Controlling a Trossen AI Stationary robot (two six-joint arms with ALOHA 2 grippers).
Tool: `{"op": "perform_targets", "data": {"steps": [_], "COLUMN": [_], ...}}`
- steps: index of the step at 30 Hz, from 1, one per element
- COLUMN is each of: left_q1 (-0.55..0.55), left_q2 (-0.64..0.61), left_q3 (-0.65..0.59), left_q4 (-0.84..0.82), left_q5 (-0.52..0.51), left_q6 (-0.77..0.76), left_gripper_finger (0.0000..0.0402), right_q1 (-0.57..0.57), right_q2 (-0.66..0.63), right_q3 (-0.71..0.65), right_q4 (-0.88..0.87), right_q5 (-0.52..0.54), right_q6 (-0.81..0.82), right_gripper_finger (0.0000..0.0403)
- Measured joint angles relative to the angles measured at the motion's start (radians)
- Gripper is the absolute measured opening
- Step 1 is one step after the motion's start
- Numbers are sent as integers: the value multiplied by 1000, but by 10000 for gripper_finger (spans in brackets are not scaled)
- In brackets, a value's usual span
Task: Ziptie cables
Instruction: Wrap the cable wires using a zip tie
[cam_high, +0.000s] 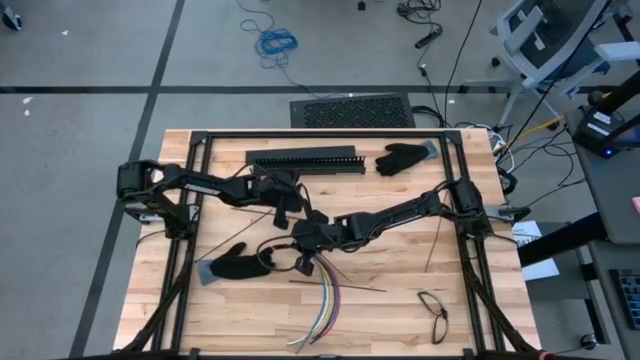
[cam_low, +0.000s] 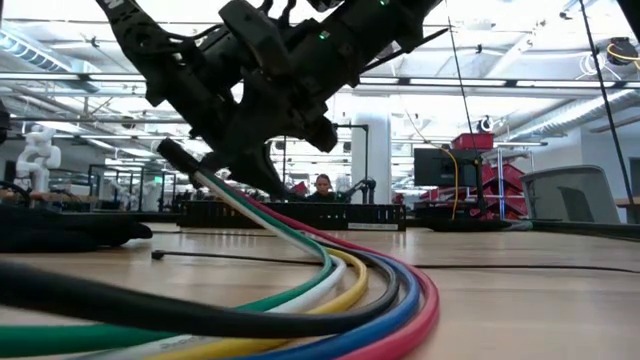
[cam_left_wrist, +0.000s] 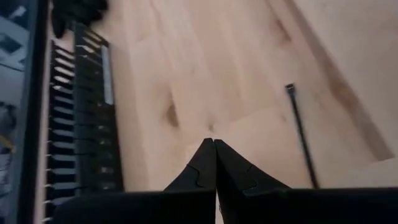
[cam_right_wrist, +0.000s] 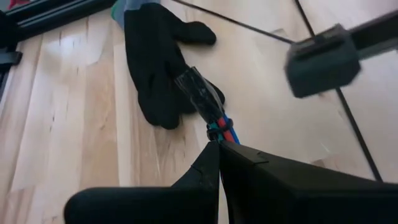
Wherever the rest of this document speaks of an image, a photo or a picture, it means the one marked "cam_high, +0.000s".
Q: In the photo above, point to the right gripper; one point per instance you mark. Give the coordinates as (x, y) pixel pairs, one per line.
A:
(320, 232)

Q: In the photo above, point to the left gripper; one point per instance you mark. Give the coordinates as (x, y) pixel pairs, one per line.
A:
(277, 192)

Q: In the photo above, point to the black work glove grey cuff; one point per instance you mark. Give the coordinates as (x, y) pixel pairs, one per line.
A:
(240, 267)
(400, 159)

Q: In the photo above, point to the black raceway cover strip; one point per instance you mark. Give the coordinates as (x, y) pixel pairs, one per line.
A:
(300, 151)

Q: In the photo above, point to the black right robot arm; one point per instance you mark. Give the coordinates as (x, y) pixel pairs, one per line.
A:
(400, 212)

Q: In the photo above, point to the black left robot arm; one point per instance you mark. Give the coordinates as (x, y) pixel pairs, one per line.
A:
(210, 189)

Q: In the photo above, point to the black perforated case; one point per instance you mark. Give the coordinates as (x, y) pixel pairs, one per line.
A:
(355, 112)

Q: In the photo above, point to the black eyeglasses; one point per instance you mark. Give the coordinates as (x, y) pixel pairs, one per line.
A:
(442, 314)

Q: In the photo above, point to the small black floor object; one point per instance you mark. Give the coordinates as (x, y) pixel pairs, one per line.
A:
(12, 20)
(361, 5)

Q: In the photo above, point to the white paper sheet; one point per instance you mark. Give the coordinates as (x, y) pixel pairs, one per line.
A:
(542, 270)

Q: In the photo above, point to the black desk crossbar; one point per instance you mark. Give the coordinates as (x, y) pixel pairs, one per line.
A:
(560, 240)

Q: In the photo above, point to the black caster wheel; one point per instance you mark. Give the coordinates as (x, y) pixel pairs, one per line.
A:
(589, 342)

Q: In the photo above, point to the grey desk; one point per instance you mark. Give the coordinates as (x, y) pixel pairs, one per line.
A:
(615, 190)
(607, 260)

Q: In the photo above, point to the grey office chair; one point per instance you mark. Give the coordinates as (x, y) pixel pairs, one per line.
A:
(530, 30)

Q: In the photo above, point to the black box with labels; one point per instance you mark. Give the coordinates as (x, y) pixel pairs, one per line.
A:
(595, 132)

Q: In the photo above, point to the black keyboard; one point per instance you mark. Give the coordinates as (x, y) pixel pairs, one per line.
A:
(627, 300)

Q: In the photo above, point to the black stand pole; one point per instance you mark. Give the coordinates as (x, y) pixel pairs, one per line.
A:
(617, 95)

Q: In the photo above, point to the black aluminium frame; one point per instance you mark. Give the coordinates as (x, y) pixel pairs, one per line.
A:
(325, 134)

